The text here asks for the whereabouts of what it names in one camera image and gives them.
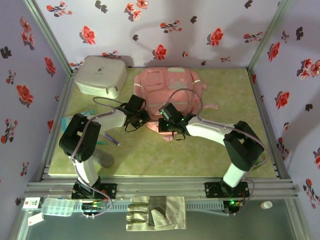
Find grey cloth strip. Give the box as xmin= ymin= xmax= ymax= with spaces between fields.
xmin=148 ymin=196 xmax=169 ymax=228

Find purple pen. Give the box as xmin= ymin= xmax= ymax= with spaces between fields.
xmin=101 ymin=132 xmax=121 ymax=147

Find light green plastic item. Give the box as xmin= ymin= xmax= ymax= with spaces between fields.
xmin=253 ymin=153 xmax=267 ymax=171

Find grey right arm cable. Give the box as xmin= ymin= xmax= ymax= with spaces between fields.
xmin=164 ymin=88 xmax=268 ymax=217

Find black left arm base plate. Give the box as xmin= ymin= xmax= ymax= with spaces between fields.
xmin=71 ymin=182 xmax=118 ymax=200

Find white paper tag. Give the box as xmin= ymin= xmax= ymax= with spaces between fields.
xmin=27 ymin=212 xmax=45 ymax=227

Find white red label card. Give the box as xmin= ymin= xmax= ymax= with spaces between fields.
xmin=21 ymin=197 xmax=42 ymax=210

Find pink student backpack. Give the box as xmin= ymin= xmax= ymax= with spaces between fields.
xmin=133 ymin=66 xmax=218 ymax=143

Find grey slotted cable duct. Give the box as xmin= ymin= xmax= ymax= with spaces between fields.
xmin=74 ymin=201 xmax=225 ymax=213

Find beige work glove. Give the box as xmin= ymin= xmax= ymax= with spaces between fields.
xmin=125 ymin=195 xmax=187 ymax=231

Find aluminium frame rail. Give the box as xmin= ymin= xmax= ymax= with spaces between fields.
xmin=247 ymin=68 xmax=293 ymax=181
xmin=39 ymin=71 xmax=76 ymax=181
xmin=24 ymin=174 xmax=300 ymax=201

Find aluminium frame post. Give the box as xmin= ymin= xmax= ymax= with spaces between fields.
xmin=22 ymin=0 xmax=76 ymax=76
xmin=247 ymin=0 xmax=294 ymax=72

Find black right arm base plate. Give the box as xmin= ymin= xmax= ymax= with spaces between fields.
xmin=204 ymin=181 xmax=251 ymax=199

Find clear plastic organizer box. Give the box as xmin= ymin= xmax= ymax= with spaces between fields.
xmin=40 ymin=198 xmax=76 ymax=218

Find white zip storage case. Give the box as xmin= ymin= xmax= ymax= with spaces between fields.
xmin=74 ymin=55 xmax=128 ymax=100

